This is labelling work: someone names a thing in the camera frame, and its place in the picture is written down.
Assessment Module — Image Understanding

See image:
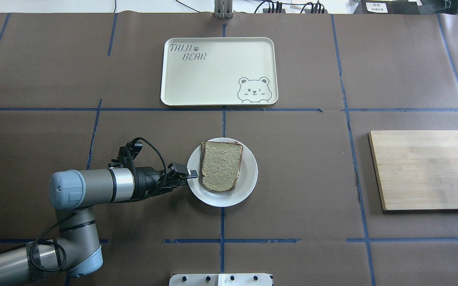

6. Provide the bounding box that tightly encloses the bread slice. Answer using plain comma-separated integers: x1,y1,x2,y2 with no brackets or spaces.
200,141,243,192

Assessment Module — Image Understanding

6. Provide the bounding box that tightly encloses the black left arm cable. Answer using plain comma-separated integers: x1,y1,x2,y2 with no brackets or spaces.
132,137,169,179

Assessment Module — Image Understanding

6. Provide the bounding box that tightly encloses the cream bear tray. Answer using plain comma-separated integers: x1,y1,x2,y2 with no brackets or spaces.
160,37,279,107

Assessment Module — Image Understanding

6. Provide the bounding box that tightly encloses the wooden cutting board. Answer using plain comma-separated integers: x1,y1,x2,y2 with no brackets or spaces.
368,130,458,211

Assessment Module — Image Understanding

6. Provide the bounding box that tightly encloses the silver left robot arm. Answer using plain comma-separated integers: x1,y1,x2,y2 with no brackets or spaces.
0,137,198,286

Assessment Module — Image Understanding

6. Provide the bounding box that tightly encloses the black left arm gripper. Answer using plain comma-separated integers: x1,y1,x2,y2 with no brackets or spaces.
108,141,198,199

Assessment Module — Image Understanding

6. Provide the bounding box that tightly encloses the black power strip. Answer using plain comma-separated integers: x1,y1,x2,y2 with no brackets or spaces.
254,0,328,14

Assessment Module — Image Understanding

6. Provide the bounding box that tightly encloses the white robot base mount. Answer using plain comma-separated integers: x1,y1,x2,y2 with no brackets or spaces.
169,273,274,286

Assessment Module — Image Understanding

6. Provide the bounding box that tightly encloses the aluminium frame post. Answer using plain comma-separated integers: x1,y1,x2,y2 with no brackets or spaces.
214,0,234,19

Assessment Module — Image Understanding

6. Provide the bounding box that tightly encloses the black box with label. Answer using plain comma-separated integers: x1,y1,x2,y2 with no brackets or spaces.
353,0,420,15

